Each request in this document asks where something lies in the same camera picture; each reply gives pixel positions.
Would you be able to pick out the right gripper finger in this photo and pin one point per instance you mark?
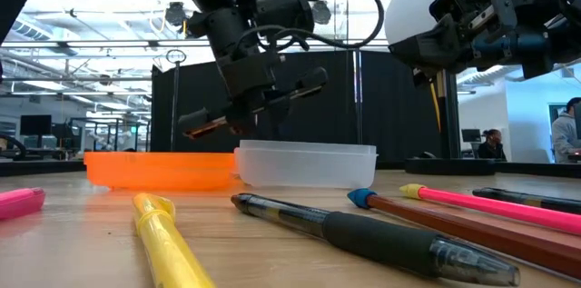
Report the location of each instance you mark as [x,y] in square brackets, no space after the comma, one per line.
[426,76]
[431,49]

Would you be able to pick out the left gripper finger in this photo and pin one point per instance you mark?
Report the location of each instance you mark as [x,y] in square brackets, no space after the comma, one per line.
[311,81]
[199,122]

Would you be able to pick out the orange perforated box lid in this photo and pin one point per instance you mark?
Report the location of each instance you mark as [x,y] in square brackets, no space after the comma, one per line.
[159,170]

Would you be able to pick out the clear plastic supply box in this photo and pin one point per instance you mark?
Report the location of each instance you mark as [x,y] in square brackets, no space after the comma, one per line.
[304,167]

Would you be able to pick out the yellow highlighter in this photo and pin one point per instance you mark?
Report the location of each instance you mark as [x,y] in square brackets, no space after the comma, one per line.
[168,242]

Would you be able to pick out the pink pencil with yellow cap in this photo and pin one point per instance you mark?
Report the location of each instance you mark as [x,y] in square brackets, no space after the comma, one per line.
[499,208]

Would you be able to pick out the dark pencil with blue cap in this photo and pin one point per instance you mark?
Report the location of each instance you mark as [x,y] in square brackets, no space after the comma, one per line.
[476,229]

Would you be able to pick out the slim black pen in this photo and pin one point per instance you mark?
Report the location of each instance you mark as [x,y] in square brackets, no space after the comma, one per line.
[535,199]

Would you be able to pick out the black pen with rubber grip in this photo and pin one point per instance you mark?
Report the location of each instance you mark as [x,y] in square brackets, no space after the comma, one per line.
[372,235]

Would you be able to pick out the pink highlighter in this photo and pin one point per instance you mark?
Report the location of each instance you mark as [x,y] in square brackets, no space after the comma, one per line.
[20,202]

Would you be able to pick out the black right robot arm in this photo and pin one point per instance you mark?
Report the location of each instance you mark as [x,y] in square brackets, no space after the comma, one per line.
[567,29]

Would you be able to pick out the black curtain partition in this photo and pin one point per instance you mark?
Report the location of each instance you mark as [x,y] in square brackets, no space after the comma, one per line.
[390,111]

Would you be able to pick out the black ceiling spotlight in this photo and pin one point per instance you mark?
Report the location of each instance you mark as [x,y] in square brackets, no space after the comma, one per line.
[321,13]
[175,14]

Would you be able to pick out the black monitor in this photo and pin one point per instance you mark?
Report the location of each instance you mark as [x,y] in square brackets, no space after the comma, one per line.
[35,125]
[470,135]

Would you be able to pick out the person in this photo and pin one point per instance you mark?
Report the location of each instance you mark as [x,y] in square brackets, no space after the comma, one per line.
[492,147]
[565,133]

